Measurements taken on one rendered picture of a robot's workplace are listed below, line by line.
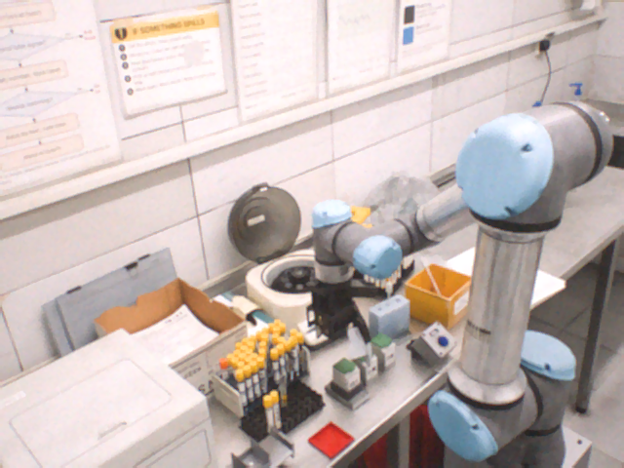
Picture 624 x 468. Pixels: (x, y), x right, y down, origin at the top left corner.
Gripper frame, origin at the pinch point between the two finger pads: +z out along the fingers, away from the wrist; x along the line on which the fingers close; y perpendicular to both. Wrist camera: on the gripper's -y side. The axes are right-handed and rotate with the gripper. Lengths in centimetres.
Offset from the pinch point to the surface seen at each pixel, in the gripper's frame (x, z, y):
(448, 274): -3.6, 3.6, -45.5
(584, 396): 12, 90, -123
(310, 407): -1.6, 9.8, 9.8
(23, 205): -54, -34, 38
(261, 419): -6.5, 9.5, 19.4
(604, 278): 11, 36, -123
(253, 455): 0.9, 7.9, 27.6
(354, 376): 2.4, 5.7, -0.1
